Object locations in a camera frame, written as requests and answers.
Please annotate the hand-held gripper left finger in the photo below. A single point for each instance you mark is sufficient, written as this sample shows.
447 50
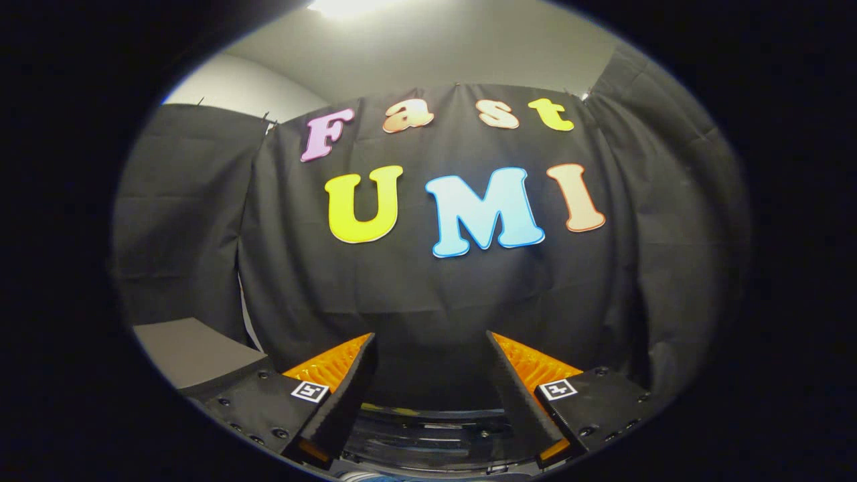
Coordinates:
345 402

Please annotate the black and beige cabinet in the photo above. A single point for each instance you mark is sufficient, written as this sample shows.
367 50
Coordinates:
194 351

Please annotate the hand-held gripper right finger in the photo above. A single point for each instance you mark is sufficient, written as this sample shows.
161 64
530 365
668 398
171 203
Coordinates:
519 395

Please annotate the black washing machine lid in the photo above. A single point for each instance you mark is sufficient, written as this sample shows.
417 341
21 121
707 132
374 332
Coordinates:
435 445

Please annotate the large ceiling light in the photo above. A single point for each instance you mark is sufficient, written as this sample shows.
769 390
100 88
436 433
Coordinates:
351 5

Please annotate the black backdrop cloth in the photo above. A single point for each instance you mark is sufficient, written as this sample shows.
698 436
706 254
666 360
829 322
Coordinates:
415 288

